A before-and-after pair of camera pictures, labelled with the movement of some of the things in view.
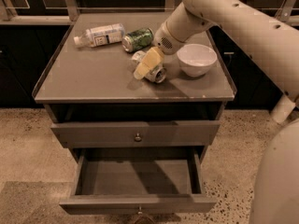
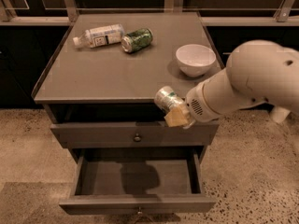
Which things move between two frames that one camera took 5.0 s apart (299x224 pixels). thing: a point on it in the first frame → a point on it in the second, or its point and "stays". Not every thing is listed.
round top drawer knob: x=137 y=138 stays
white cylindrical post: x=282 y=107 stays
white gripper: x=164 y=40 → x=195 y=105
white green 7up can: x=158 y=75 → x=167 y=100
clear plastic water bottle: x=101 y=35 stays
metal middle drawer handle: x=140 y=214 stays
